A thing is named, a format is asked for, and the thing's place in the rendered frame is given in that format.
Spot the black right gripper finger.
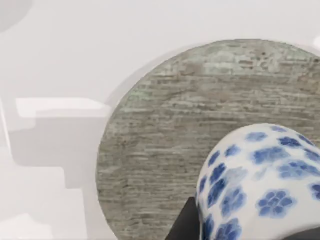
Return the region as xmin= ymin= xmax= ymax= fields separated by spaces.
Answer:
xmin=166 ymin=197 xmax=206 ymax=240

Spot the white and blue flowered cup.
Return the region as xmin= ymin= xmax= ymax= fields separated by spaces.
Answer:
xmin=195 ymin=123 xmax=320 ymax=240

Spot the round grey wooden coaster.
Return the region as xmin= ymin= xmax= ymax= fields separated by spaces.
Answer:
xmin=95 ymin=38 xmax=320 ymax=240

